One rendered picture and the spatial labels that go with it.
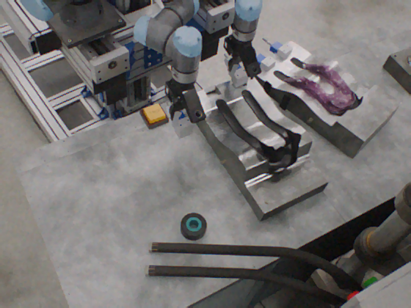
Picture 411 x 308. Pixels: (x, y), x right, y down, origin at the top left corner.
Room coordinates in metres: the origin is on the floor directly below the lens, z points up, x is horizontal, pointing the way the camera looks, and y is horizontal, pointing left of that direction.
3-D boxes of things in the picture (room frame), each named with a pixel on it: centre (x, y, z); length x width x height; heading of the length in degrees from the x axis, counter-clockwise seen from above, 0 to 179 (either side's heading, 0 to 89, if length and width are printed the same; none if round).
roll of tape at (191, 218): (0.61, -0.01, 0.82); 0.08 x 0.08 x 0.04
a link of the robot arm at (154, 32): (0.97, 0.18, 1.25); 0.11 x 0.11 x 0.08; 68
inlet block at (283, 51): (1.43, -0.21, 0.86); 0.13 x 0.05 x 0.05; 54
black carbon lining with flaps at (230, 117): (0.97, -0.17, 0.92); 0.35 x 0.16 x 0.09; 37
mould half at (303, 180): (0.95, -0.17, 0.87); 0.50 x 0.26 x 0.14; 37
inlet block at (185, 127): (0.93, 0.10, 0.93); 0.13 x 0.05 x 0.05; 37
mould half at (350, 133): (1.23, -0.41, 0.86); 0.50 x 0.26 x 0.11; 54
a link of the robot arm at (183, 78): (0.91, 0.09, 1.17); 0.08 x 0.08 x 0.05
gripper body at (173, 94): (0.92, 0.09, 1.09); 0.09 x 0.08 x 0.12; 37
